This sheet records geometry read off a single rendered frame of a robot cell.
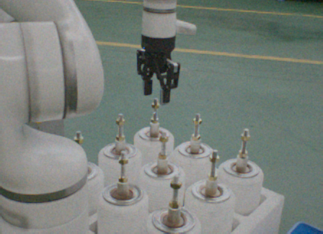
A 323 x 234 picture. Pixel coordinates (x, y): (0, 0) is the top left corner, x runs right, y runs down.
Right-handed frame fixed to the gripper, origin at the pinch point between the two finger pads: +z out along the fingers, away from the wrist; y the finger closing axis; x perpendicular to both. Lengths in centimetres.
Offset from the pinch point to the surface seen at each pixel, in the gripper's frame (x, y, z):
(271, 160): 53, -5, 35
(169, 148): 1.4, 4.5, 12.5
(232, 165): 5.6, 21.0, 10.2
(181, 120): 47, -46, 35
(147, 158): -3.7, 2.9, 14.3
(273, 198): 13.0, 27.3, 17.4
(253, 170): 7.8, 24.9, 10.0
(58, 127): -20.5, -8.4, 6.9
